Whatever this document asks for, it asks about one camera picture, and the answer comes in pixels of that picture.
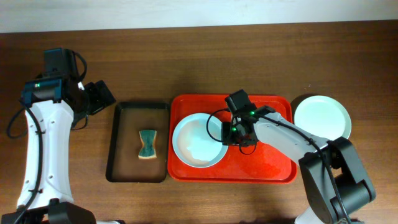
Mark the pale blue plate bottom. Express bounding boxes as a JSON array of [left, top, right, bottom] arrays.
[[294, 95, 352, 140]]

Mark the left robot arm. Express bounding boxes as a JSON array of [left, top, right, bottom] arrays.
[[1, 78, 115, 223]]

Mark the green and yellow sponge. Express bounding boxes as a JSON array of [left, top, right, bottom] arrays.
[[138, 129, 157, 159]]

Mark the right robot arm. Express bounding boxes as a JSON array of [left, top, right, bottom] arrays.
[[221, 103, 376, 223]]

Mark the pale blue plate top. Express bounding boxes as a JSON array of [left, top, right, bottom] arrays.
[[172, 113, 228, 168]]

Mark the pale blue plate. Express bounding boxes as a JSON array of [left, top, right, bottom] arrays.
[[294, 95, 352, 140], [172, 113, 228, 168]]

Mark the black rectangular tray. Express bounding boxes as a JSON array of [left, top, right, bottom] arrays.
[[106, 101, 170, 183]]

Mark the red plastic tray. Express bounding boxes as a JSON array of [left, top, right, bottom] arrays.
[[167, 94, 297, 184]]

